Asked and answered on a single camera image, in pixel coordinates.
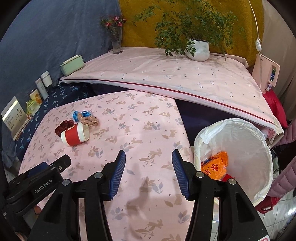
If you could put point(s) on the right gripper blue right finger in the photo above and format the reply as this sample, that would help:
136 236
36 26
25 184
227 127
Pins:
185 172

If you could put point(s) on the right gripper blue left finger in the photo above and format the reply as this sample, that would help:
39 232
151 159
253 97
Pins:
112 174

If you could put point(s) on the orange snack wrapper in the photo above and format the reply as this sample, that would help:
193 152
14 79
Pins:
215 166

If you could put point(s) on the blue measuring tape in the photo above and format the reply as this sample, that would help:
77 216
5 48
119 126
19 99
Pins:
80 116

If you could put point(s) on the red snack bag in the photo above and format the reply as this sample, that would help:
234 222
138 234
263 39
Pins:
226 178

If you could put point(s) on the white lined trash bin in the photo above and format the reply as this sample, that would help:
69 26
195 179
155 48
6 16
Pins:
249 157

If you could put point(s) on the pink bunny tablecloth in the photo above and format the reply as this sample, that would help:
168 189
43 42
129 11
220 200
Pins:
121 183

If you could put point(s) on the beige scrunchie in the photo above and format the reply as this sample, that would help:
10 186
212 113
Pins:
91 121

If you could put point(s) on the dark red scrunchie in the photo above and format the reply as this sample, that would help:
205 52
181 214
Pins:
63 126

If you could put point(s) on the small green box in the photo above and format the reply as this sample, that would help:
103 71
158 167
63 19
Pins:
32 107

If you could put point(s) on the navy floral cloth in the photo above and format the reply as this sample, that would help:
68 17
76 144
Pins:
60 95

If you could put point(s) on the small orange printed cup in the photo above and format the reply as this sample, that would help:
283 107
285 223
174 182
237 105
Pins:
34 95

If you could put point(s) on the pink padded mat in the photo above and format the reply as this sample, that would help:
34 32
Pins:
220 82

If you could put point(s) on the pink puffer jacket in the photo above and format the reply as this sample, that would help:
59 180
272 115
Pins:
285 152

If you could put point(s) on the tall white bottle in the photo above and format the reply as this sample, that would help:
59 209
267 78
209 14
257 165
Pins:
41 88

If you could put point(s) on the red cloth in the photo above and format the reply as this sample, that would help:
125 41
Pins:
276 107

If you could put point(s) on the white round jar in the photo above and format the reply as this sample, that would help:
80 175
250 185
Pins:
46 79

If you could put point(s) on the mint green tissue box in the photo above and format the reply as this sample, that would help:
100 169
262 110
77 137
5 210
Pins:
71 65

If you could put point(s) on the pink water dispenser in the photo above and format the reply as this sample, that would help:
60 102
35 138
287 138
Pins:
265 73

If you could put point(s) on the potted green plant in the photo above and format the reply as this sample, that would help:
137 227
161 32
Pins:
183 22

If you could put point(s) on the glass vase with flowers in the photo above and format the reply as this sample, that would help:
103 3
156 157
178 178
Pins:
114 26

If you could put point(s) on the white picture frame card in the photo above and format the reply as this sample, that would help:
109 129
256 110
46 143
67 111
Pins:
14 118

